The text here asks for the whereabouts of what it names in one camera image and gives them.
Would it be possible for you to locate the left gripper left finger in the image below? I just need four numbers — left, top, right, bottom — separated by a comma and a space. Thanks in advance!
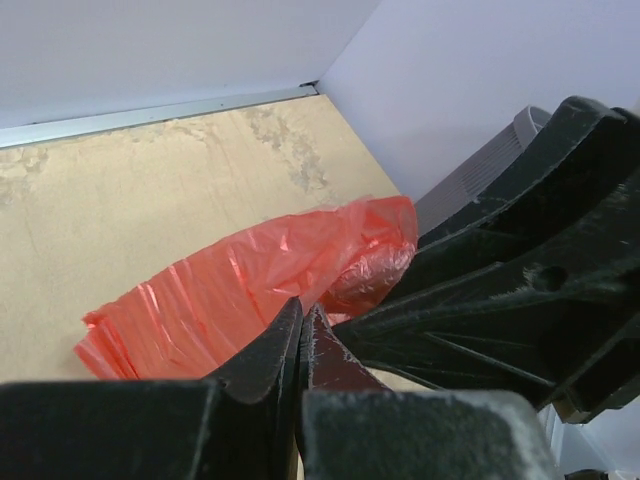
1, 298, 303, 479

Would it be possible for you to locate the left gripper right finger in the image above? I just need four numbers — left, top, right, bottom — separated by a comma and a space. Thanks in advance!
297, 305, 560, 479

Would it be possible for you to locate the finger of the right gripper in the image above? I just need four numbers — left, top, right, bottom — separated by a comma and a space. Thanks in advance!
334, 175, 639, 423
389, 96, 639, 301

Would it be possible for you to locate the red plastic trash bag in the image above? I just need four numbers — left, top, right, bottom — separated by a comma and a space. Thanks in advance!
74, 196, 418, 380

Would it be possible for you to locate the grey mesh trash bin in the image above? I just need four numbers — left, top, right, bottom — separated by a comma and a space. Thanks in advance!
415, 105, 552, 236

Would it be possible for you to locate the aluminium frame rail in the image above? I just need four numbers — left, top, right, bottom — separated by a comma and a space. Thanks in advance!
1, 83, 318, 149

